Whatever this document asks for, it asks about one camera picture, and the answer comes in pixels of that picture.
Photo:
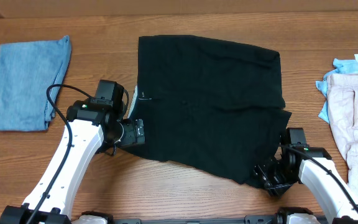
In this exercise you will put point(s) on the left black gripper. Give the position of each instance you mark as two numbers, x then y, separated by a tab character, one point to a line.
131	137

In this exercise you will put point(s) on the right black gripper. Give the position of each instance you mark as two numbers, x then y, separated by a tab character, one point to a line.
268	179

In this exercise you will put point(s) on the black shorts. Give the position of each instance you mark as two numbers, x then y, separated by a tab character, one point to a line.
211	104

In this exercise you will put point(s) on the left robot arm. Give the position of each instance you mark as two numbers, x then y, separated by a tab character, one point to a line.
92	126

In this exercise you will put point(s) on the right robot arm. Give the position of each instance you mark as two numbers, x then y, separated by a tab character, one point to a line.
314	168

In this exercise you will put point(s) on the folded blue denim cloth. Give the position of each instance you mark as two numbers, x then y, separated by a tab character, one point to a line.
27	69

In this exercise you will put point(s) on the light blue garment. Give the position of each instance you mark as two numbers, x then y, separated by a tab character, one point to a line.
344	67

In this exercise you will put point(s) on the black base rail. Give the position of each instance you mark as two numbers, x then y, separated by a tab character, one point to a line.
194	221

